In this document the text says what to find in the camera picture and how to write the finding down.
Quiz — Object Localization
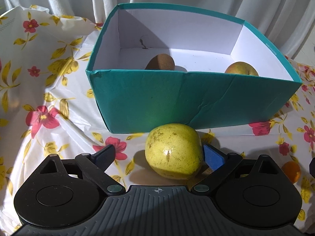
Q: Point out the orange mandarin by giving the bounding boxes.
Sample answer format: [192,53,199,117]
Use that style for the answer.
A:
[281,161,301,184]

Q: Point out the yellow-red apple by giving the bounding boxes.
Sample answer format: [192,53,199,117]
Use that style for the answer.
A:
[225,61,259,76]

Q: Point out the large brown kiwi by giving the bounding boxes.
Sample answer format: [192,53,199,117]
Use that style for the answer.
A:
[145,53,175,70]

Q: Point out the floral plastic tablecloth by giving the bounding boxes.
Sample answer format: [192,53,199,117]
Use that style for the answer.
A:
[1,5,314,235]

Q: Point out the teal cardboard box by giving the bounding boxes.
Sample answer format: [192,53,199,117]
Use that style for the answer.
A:
[86,3,302,134]

